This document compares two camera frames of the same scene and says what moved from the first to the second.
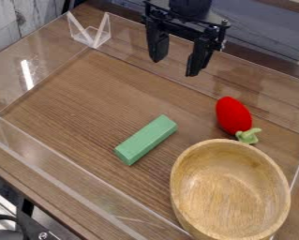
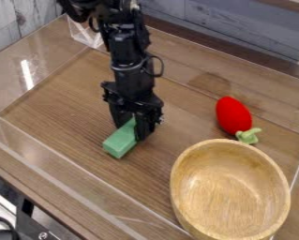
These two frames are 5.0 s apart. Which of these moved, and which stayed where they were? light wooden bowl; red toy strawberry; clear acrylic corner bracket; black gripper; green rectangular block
Moved: black gripper; green rectangular block
Stayed: clear acrylic corner bracket; red toy strawberry; light wooden bowl
